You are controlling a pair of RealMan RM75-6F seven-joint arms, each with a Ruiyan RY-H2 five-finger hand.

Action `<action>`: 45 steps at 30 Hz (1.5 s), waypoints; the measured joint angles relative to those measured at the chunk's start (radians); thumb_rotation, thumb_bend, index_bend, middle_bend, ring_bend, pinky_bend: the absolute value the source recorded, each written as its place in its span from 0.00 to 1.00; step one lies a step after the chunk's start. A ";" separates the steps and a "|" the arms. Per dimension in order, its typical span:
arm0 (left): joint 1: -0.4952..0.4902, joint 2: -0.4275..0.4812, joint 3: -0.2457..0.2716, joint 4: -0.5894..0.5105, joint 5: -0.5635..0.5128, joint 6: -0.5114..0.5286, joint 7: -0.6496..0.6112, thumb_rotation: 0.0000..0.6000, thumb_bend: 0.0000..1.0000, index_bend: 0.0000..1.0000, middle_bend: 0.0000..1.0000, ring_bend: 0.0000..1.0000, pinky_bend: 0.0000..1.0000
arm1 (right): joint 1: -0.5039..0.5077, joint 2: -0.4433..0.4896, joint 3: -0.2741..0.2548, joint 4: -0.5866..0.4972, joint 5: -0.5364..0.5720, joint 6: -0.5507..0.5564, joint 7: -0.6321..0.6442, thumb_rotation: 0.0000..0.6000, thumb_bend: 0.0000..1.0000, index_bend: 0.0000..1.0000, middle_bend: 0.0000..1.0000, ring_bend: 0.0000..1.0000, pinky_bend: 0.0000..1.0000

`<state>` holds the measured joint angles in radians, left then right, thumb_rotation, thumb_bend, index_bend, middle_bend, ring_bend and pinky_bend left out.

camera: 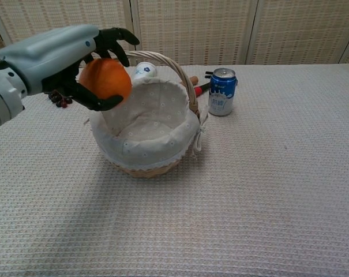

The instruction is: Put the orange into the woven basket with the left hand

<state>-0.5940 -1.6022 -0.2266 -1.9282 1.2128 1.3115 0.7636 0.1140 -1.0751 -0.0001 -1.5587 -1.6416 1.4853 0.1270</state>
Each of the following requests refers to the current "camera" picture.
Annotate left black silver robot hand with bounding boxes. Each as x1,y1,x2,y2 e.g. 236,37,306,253
0,24,140,112

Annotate orange fruit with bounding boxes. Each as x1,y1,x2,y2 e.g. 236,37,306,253
79,58,132,99

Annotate fabric-lined wicker basket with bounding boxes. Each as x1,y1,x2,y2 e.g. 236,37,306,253
83,50,209,178

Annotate white woven tablecloth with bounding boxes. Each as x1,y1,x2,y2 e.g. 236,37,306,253
0,62,349,277

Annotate dark red grape bunch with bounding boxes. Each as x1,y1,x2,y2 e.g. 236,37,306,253
48,89,73,109

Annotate white floral paper cup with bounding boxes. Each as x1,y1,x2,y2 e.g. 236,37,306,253
133,62,157,80

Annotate black red claw hammer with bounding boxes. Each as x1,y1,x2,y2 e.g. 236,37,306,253
194,70,214,96

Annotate blue white drink can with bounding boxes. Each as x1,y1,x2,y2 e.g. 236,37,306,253
208,68,238,117

